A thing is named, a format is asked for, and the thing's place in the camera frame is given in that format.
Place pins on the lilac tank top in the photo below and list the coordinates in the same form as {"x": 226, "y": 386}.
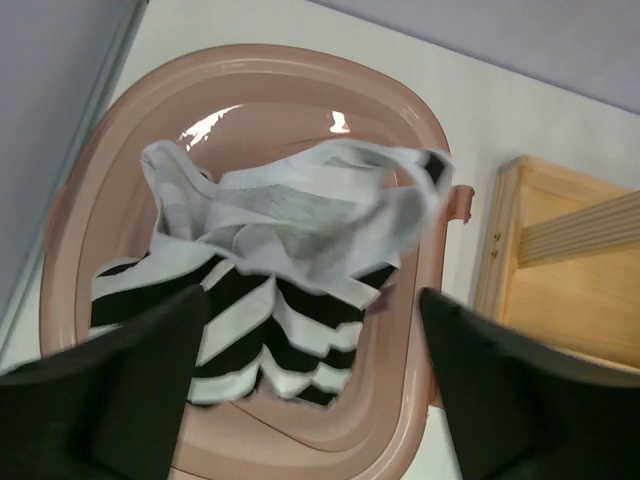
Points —
{"x": 384, "y": 300}

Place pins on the wooden clothes rack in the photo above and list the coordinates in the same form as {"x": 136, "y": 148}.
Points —
{"x": 560, "y": 262}

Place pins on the black white striped tank top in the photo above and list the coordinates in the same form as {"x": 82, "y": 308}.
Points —
{"x": 290, "y": 255}

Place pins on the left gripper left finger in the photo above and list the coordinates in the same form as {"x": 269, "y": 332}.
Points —
{"x": 108, "y": 408}

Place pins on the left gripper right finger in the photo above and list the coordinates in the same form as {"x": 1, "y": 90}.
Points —
{"x": 517, "y": 409}

